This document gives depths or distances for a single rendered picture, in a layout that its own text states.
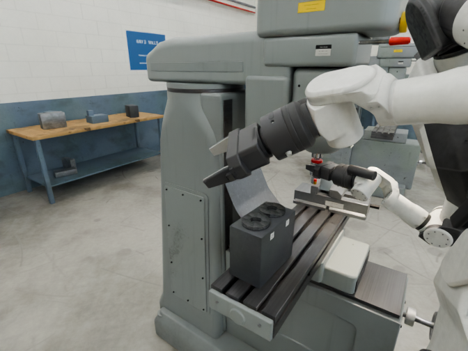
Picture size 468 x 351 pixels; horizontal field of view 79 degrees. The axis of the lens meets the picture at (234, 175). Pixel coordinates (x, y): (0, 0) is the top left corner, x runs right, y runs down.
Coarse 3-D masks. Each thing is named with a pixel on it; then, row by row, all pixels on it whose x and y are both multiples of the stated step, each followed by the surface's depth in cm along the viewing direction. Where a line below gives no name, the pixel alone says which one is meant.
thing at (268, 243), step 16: (256, 208) 99; (272, 208) 99; (288, 208) 99; (240, 224) 89; (256, 224) 87; (272, 224) 89; (288, 224) 96; (240, 240) 88; (256, 240) 83; (272, 240) 88; (288, 240) 99; (240, 256) 90; (256, 256) 85; (272, 256) 91; (288, 256) 103; (240, 272) 92; (256, 272) 87; (272, 272) 94
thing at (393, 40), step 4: (360, 40) 89; (364, 40) 88; (368, 40) 87; (372, 40) 87; (376, 40) 86; (380, 40) 86; (384, 40) 85; (388, 40) 84; (392, 40) 83; (396, 40) 83; (400, 40) 82; (404, 40) 82; (408, 40) 81; (360, 44) 89; (364, 44) 88; (368, 44) 88; (372, 44) 87; (392, 44) 84; (396, 44) 84; (400, 44) 83; (404, 44) 83; (408, 44) 82
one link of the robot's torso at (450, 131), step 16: (464, 48) 51; (416, 64) 62; (432, 64) 58; (448, 64) 54; (464, 64) 52; (416, 128) 60; (432, 128) 55; (448, 128) 51; (464, 128) 49; (432, 144) 54; (448, 144) 50; (464, 144) 48; (432, 160) 55; (448, 160) 50; (464, 160) 48; (448, 176) 52; (464, 176) 49; (448, 192) 57; (464, 192) 52
